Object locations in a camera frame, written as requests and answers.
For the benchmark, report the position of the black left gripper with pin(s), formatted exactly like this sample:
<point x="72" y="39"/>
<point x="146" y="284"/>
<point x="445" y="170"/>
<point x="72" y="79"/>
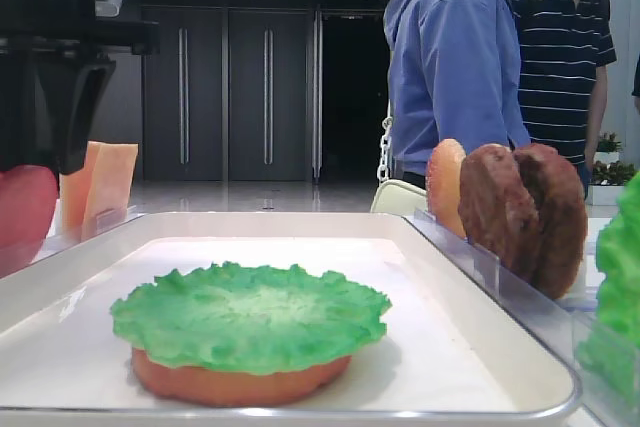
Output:
<point x="74" y="82"/>

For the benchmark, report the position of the green lettuce leaf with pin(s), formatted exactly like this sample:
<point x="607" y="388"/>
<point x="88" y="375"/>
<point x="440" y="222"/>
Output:
<point x="257" y="320"/>
<point x="617" y="292"/>

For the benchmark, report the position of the bun slice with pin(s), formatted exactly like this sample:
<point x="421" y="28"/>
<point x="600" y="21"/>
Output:
<point x="443" y="184"/>
<point x="233" y="389"/>

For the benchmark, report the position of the orange cheese slice back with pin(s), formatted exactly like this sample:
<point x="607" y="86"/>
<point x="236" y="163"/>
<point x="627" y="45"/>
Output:
<point x="74" y="190"/>

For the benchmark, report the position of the orange cheese slice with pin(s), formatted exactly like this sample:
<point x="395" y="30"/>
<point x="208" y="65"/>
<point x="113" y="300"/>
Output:
<point x="111" y="180"/>
<point x="74" y="190"/>

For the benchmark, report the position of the orange cheese slice front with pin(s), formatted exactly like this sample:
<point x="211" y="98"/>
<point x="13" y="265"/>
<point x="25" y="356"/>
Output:
<point x="111" y="180"/>

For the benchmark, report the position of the red tomato slice in rack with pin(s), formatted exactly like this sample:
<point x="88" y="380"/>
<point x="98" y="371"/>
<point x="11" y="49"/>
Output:
<point x="28" y="199"/>

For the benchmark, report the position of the clear cheese rack holder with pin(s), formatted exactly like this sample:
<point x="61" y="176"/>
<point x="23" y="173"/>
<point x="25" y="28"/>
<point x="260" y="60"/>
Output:
<point x="59" y="240"/>

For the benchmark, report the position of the brown meat patty front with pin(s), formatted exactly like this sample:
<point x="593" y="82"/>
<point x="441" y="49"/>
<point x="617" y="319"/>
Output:
<point x="497" y="211"/>

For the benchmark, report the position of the brown meat patty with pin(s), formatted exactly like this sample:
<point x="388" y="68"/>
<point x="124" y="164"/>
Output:
<point x="558" y="193"/>
<point x="497" y="211"/>

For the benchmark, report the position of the brown meat patty back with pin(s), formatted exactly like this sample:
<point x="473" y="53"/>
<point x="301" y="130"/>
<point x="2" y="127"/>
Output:
<point x="558" y="193"/>

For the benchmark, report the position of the green lettuce leaf in rack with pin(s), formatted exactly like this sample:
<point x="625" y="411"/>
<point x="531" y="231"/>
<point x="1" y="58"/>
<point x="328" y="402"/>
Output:
<point x="617" y="292"/>

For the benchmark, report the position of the dark cabinet doors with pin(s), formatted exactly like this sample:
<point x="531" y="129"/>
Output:
<point x="228" y="96"/>

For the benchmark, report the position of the cream chair back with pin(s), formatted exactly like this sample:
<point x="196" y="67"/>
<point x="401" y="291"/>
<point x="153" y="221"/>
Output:
<point x="398" y="197"/>

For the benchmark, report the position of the person in blue hoodie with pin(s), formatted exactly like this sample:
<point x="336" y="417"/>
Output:
<point x="454" y="74"/>

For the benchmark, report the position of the white metal tray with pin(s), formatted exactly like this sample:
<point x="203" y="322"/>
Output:
<point x="451" y="356"/>

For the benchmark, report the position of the person in striped polo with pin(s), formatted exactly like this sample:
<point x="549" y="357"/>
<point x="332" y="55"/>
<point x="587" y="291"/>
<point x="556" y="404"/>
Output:
<point x="566" y="47"/>

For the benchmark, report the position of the potted plants in planter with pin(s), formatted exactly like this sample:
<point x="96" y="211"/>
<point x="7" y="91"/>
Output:
<point x="610" y="173"/>

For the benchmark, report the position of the clear right side rack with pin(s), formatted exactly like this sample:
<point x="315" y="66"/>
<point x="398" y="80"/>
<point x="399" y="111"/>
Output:
<point x="565" y="326"/>

